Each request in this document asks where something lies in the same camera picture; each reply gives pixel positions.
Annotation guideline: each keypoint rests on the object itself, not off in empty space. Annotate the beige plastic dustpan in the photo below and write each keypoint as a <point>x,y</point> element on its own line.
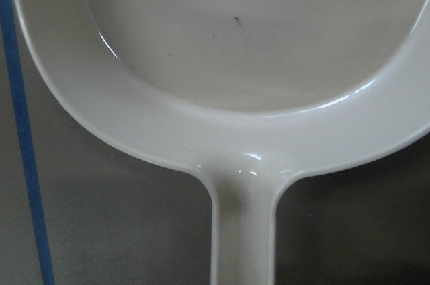
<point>248,96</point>

